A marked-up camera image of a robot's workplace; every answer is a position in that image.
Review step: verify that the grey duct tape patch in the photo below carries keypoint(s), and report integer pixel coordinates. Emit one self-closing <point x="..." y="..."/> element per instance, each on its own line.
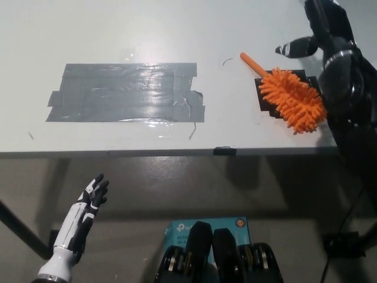
<point x="123" y="94"/>

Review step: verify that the black slanted table leg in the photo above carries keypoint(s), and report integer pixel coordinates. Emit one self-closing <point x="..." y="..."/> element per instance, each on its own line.
<point x="23" y="230"/>

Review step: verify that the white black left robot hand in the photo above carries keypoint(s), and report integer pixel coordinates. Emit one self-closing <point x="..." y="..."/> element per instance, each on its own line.
<point x="75" y="227"/>

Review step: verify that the orange microfibre duster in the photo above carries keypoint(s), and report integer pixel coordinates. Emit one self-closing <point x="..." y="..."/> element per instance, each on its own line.
<point x="297" y="97"/>

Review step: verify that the black tape square patch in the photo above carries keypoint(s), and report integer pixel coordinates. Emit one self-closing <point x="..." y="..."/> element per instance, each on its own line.
<point x="266" y="103"/>

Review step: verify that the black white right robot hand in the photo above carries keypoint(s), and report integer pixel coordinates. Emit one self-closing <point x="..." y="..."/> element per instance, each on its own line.
<point x="332" y="29"/>

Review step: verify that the teal router box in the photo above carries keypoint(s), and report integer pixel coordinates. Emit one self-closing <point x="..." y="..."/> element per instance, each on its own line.
<point x="178" y="233"/>

